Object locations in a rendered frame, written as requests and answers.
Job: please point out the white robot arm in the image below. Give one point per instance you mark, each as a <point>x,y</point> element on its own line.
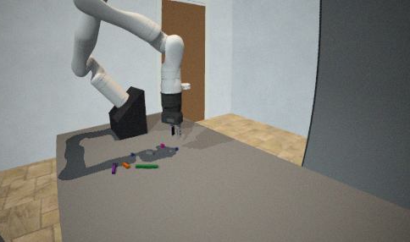
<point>86,33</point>

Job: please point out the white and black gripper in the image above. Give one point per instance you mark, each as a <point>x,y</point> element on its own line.
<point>171,103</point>

